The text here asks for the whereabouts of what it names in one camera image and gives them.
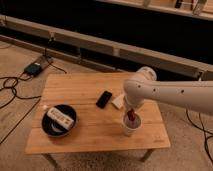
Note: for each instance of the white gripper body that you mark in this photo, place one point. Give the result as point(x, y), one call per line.
point(131, 104)

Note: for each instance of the red pepper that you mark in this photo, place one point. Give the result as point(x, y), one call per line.
point(131, 115)

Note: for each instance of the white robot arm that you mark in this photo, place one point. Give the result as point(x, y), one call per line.
point(192, 95)

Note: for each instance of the white card box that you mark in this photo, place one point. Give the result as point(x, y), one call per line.
point(118, 102)

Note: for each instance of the black smartphone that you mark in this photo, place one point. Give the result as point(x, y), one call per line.
point(103, 99)

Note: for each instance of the wooden table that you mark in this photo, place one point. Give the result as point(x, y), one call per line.
point(96, 129)

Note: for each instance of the white power strip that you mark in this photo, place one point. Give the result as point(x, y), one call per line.
point(62, 119)

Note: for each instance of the black bowl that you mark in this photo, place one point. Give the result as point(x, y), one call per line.
point(51, 127)

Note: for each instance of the black power adapter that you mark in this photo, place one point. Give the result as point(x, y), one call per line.
point(33, 69)

